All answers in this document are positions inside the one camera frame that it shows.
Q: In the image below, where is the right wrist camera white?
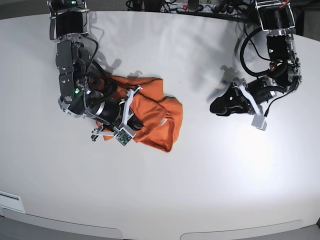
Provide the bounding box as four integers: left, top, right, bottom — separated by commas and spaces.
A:
114, 128, 133, 147

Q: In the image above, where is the white power strip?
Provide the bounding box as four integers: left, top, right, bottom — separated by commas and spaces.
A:
160, 0, 236, 15

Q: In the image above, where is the white label plate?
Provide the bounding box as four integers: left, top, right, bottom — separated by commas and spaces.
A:
0, 191, 26, 214

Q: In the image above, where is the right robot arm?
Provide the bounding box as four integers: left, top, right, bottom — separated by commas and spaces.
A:
47, 0, 126, 130

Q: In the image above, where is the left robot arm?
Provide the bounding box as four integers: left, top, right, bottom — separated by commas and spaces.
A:
209, 0, 302, 117

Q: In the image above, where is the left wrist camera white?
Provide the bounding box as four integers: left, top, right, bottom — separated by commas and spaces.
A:
251, 114, 267, 131

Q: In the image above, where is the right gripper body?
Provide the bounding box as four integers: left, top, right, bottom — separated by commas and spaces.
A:
93, 98, 125, 127

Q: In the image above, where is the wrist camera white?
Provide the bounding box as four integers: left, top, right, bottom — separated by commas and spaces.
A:
251, 114, 267, 131
114, 128, 133, 147

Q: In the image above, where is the orange T-shirt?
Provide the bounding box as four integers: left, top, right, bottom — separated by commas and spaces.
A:
109, 75, 183, 153

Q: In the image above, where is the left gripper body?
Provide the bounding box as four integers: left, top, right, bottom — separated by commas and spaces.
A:
246, 77, 276, 105

